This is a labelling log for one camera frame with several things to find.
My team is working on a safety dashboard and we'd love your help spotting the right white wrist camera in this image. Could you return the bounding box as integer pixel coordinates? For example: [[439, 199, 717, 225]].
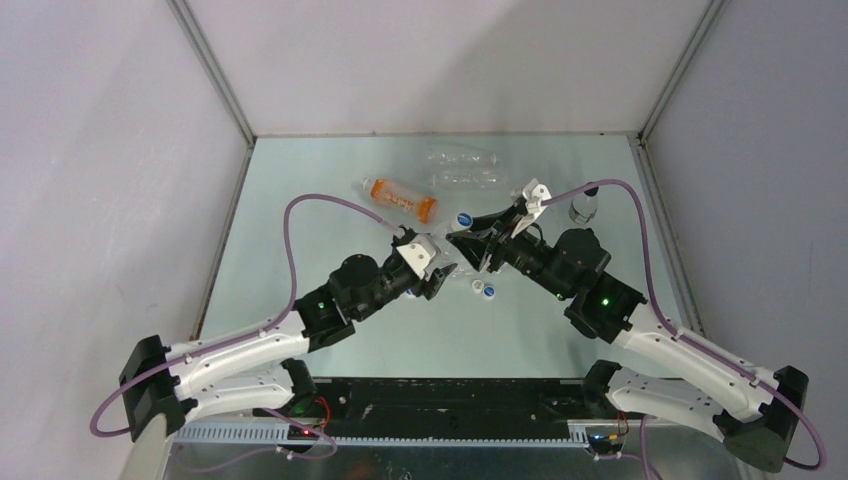
[[510, 178, 552, 238]]

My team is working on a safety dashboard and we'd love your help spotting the small clear bottle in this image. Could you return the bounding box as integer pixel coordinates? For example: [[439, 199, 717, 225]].
[[568, 192, 598, 225]]

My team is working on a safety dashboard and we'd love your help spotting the clear bottle second row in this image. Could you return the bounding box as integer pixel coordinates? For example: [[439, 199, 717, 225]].
[[429, 169, 508, 190]]

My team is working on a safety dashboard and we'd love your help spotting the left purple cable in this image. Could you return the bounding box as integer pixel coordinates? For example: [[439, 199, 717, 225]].
[[89, 193, 405, 439]]

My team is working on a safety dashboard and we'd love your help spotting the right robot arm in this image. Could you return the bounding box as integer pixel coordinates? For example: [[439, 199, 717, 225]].
[[446, 209, 809, 473]]

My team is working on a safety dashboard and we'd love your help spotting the electronics board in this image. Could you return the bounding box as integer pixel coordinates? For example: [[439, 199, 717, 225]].
[[285, 425, 323, 443], [586, 433, 626, 460]]

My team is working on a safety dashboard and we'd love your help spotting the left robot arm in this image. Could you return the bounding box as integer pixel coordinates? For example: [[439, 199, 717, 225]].
[[119, 229, 457, 440]]

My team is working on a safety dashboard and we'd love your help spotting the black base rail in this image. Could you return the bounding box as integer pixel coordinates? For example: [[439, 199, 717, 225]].
[[278, 377, 618, 439]]

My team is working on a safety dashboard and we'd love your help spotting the white cable duct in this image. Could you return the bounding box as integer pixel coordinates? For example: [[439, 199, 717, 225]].
[[173, 421, 589, 448]]

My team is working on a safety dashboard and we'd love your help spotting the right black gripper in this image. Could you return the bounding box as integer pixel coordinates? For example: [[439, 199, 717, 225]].
[[448, 203, 572, 301]]

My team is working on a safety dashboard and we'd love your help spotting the right electronics board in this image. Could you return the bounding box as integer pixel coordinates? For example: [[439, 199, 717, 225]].
[[586, 433, 626, 460]]

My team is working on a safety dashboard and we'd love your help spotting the left electronics board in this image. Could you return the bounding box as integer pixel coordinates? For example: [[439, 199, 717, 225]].
[[285, 425, 323, 443]]

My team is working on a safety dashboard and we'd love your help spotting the orange labelled bottle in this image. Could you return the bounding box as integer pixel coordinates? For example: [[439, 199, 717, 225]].
[[362, 178, 439, 225]]

